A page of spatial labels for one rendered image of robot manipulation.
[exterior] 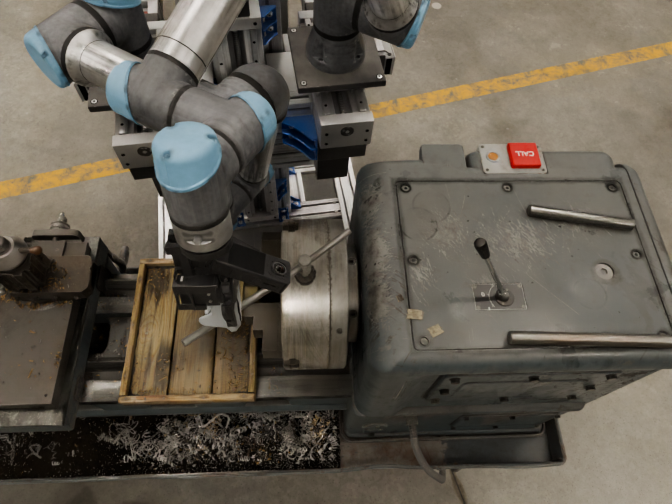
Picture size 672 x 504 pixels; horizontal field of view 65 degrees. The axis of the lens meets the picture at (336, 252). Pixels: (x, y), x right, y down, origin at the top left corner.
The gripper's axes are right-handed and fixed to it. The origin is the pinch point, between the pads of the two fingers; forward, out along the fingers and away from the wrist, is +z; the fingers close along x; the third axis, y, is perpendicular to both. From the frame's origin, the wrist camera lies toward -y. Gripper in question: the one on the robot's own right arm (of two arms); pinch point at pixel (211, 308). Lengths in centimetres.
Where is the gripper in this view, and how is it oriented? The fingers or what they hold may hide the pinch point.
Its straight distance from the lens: 111.8
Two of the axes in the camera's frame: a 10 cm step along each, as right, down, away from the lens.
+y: -10.0, -0.1, -0.5
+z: 0.2, 8.8, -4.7
